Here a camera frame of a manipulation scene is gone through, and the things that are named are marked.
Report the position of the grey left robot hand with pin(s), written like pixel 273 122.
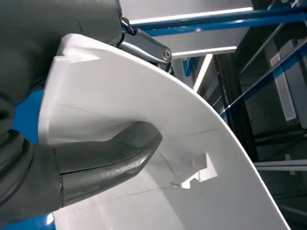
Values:
pixel 60 38

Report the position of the blue metal shelf rack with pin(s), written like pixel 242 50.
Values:
pixel 264 19

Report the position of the ceiling light strip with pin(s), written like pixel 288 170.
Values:
pixel 191 16
pixel 203 73
pixel 203 52

